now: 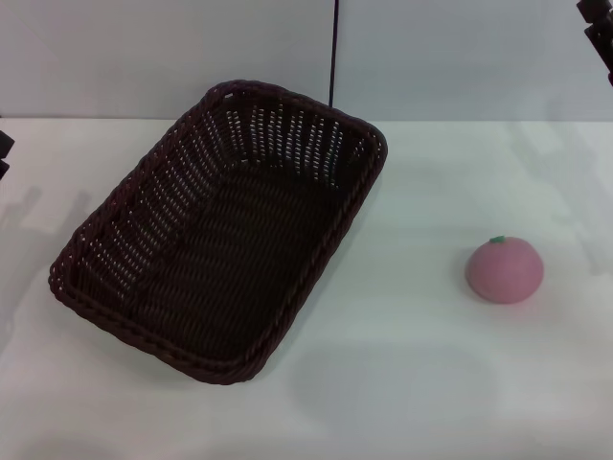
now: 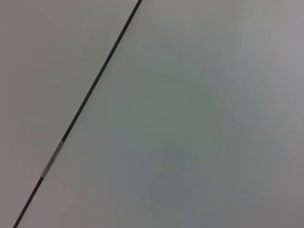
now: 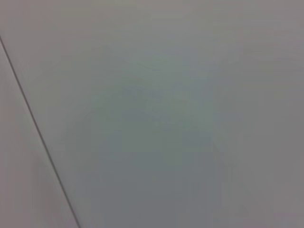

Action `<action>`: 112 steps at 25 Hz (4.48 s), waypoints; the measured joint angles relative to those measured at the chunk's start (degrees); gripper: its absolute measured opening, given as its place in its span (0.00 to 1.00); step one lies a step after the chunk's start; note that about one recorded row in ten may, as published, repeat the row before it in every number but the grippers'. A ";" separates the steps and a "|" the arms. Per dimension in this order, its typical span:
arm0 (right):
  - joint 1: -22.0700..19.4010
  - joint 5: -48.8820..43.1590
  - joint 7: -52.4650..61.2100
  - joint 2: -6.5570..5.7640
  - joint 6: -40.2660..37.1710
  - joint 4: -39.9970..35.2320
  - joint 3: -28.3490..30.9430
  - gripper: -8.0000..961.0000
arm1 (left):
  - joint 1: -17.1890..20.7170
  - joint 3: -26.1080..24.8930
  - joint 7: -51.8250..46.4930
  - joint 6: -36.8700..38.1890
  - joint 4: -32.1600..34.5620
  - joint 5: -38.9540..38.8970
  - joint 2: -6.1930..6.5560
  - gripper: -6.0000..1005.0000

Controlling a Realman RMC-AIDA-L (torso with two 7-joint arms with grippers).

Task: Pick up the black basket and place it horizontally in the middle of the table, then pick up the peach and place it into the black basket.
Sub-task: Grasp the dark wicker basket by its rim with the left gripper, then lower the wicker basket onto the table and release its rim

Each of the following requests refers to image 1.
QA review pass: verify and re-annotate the pink toy peach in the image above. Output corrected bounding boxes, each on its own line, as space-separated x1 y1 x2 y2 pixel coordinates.
463 234 546 306

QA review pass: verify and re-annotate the dark brown woven basket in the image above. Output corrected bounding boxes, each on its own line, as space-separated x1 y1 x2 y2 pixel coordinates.
46 80 389 384

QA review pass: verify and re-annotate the black vertical wall strip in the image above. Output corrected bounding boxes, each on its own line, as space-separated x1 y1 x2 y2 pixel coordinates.
328 0 340 107

